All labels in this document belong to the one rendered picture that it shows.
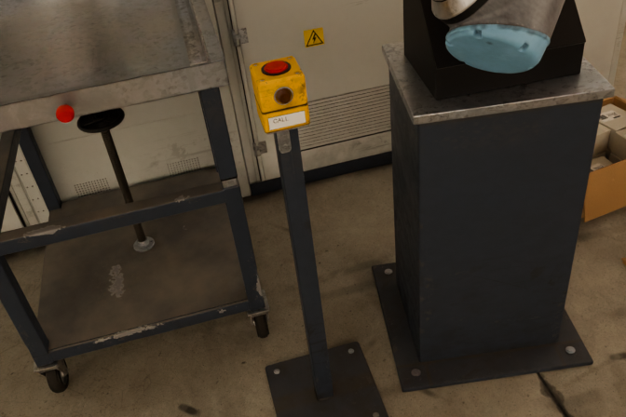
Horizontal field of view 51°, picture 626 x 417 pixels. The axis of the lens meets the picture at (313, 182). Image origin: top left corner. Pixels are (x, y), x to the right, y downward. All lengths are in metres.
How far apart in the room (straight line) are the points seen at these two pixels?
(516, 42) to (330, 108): 1.25
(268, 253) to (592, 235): 0.99
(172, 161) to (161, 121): 0.15
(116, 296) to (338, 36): 1.00
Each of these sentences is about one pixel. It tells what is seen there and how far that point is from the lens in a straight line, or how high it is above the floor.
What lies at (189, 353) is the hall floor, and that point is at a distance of 1.87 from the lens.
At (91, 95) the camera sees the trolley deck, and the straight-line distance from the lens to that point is 1.32.
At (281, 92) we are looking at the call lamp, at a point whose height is 0.88.
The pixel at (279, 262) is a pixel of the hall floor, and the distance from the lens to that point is 2.04.
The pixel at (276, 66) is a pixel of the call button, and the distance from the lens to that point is 1.11.
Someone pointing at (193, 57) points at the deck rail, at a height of 0.85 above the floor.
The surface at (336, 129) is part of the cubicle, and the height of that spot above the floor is 0.20.
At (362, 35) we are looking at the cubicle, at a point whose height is 0.52.
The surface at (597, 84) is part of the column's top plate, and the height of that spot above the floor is 0.75.
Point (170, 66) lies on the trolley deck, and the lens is 1.31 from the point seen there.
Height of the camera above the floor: 1.40
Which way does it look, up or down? 37 degrees down
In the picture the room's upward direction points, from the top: 7 degrees counter-clockwise
